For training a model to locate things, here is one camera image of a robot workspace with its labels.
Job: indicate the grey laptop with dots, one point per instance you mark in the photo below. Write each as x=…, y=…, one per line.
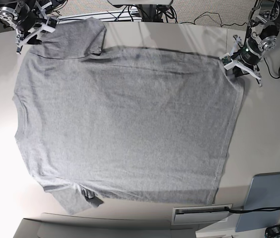
x=264, y=192

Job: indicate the white cable tray box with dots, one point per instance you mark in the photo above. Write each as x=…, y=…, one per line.
x=200, y=214

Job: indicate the central camera stand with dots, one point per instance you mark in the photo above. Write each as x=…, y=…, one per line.
x=149, y=10

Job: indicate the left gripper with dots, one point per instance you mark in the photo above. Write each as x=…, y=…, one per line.
x=243, y=60

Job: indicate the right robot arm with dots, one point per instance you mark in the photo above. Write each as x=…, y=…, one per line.
x=7, y=9

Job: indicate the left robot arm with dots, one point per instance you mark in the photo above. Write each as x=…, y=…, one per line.
x=262, y=30

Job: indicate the grey T-shirt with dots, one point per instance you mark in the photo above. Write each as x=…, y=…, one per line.
x=123, y=123

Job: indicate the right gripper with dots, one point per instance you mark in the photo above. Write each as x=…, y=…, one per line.
x=31, y=20

